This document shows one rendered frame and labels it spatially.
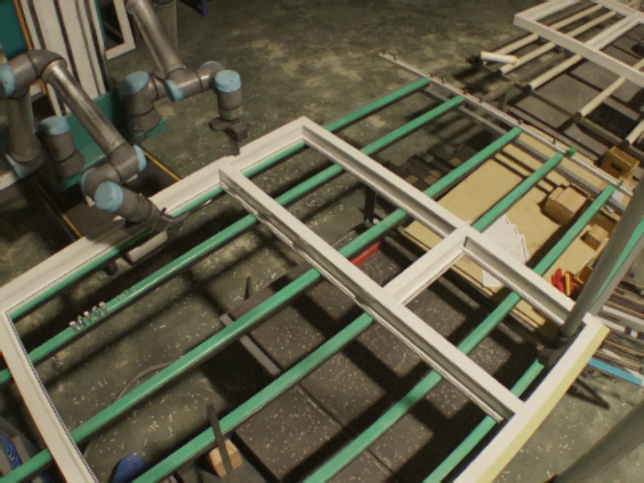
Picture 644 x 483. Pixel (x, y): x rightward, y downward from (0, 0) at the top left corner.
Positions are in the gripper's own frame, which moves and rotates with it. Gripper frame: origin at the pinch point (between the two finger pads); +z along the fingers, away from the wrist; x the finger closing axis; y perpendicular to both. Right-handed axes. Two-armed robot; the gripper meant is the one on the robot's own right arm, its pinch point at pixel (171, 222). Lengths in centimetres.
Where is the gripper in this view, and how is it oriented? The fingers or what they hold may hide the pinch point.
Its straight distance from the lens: 188.8
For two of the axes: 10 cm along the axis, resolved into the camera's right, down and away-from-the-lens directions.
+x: -6.7, -5.8, 4.6
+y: 6.1, -7.8, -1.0
